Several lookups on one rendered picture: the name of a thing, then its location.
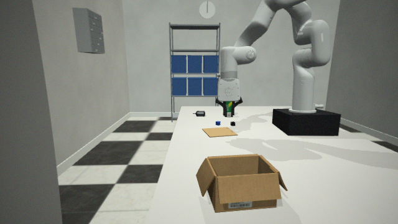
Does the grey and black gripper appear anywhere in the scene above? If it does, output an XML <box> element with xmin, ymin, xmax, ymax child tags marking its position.
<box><xmin>215</xmin><ymin>78</ymin><xmax>243</xmax><ymax>117</ymax></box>

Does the green soda can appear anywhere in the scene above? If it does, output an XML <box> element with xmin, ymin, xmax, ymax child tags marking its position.
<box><xmin>226</xmin><ymin>101</ymin><xmax>232</xmax><ymax>113</ymax></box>

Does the open brown cardboard box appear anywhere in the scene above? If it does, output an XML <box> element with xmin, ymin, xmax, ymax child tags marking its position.
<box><xmin>196</xmin><ymin>154</ymin><xmax>288</xmax><ymax>213</ymax></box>

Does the tan square mat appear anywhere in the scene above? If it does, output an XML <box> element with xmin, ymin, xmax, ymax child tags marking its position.
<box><xmin>202</xmin><ymin>127</ymin><xmax>237</xmax><ymax>138</ymax></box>

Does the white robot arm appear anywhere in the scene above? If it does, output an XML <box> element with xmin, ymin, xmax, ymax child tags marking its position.
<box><xmin>217</xmin><ymin>0</ymin><xmax>331</xmax><ymax>113</ymax></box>

